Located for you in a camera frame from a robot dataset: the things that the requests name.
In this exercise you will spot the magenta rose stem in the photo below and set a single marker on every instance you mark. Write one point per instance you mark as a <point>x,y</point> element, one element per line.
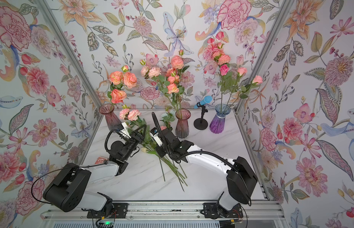
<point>226,82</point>

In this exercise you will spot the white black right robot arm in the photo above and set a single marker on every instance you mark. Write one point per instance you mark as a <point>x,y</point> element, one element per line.
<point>240,177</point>

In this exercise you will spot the large peach peony stem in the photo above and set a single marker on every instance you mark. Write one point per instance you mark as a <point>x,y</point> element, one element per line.
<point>117,96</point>

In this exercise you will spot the pale pink carnation pair stem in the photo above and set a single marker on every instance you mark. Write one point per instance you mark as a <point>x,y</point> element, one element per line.
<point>133,120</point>

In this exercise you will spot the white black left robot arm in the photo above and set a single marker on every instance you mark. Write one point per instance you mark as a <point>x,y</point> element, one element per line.
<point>68,191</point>

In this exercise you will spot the coral pink carnation stem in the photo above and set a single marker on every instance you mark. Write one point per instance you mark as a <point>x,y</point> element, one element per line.
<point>177,61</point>

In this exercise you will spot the blue microphone on black stand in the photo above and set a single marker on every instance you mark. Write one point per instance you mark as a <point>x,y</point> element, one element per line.
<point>201,123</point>

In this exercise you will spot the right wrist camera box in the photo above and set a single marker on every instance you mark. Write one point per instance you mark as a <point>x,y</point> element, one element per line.
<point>155,135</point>

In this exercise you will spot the red playing card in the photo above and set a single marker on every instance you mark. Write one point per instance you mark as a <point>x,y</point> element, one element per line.
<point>101,160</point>

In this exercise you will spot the light pink rose stem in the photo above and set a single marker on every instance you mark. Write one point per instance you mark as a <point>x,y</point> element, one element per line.
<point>244,89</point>
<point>234,87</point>

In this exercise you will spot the pink ribbed glass vase centre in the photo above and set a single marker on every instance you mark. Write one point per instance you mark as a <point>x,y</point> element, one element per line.
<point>182,128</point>

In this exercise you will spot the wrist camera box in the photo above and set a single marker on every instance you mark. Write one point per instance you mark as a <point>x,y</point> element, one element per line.
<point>123,128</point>
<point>155,135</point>

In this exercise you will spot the pink ribbed glass vase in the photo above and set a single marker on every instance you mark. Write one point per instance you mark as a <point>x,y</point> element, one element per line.
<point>107,110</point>
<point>182,128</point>

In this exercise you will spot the coral carnation spray stem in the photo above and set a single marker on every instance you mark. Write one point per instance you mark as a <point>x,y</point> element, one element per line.
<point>214,57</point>

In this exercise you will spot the right corner aluminium post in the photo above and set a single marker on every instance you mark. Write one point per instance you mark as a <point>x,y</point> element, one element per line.
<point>252,35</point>

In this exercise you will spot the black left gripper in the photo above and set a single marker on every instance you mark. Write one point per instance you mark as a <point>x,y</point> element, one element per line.
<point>137,138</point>

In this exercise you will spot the pink ribbed glass vase left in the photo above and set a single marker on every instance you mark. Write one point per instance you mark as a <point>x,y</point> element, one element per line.
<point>107,110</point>

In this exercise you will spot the corner aluminium post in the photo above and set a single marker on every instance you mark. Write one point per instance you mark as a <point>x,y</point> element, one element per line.
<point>252,35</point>
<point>60,36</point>

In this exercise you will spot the blue purple glass vase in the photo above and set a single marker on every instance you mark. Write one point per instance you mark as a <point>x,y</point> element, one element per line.
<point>218,122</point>

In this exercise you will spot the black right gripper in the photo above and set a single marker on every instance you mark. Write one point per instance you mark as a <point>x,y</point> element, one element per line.
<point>161,153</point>

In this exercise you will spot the bunch of artificial flowers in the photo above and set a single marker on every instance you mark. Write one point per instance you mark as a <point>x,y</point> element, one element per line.
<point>150,146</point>

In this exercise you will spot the coral rose spray stem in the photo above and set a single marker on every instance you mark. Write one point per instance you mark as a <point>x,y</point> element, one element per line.
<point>123,79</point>

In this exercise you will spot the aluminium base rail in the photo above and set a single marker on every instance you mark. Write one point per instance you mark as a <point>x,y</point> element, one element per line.
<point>170,214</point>

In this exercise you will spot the left corner aluminium post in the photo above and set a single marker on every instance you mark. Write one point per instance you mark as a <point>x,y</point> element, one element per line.
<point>60,36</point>

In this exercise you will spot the coral pink rose spray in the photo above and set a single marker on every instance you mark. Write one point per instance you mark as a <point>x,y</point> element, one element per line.
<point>175,89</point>

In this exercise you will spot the pale pink peony stem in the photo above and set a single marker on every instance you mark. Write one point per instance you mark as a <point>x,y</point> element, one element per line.
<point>154,74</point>

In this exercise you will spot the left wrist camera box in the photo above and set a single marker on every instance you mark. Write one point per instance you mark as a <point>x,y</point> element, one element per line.
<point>123,128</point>

